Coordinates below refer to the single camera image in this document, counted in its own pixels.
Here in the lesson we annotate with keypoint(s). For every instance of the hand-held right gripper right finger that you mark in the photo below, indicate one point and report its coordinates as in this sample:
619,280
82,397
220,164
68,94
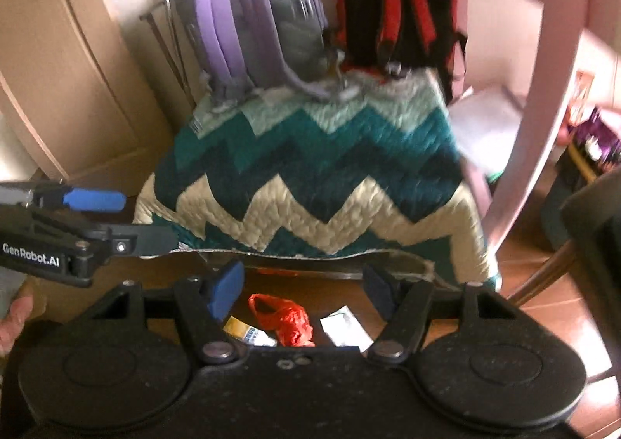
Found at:
383,291

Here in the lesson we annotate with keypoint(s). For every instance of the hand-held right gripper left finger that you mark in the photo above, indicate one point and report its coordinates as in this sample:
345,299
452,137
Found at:
225,291

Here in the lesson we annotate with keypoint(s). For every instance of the person's left hand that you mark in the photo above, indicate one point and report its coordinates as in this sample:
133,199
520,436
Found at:
14,322

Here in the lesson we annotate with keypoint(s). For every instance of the red foam net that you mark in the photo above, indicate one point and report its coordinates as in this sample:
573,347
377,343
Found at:
286,322

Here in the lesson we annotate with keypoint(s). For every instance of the purple snack bag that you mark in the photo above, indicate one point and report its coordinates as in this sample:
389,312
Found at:
599,138

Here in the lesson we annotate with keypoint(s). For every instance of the stack of white papers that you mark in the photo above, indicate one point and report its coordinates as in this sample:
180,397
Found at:
485,128

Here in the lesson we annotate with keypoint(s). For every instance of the black chair with wooden legs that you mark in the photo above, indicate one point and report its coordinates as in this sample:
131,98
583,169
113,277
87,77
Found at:
596,235

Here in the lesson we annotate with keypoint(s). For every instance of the purple grey backpack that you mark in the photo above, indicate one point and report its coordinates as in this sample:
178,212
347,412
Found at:
271,17

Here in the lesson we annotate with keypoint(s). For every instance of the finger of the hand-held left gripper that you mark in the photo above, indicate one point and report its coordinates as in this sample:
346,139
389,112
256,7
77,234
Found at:
150,240
92,200

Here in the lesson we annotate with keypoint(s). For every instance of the pink desk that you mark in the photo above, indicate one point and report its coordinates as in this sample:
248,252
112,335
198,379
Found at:
548,80

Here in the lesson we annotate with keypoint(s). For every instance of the white yellow stick packet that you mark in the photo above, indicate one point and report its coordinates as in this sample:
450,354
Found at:
242,328

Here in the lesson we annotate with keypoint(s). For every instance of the teal white zigzag quilt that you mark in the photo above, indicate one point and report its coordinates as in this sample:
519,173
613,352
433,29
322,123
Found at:
310,167

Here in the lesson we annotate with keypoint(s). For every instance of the folded metal rack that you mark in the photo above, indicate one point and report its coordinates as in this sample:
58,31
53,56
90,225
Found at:
171,12

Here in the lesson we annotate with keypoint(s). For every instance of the beige wardrobe door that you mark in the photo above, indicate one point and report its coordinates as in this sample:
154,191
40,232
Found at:
63,80

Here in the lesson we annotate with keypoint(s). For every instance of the orange snack bag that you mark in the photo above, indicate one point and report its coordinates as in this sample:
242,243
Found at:
580,94

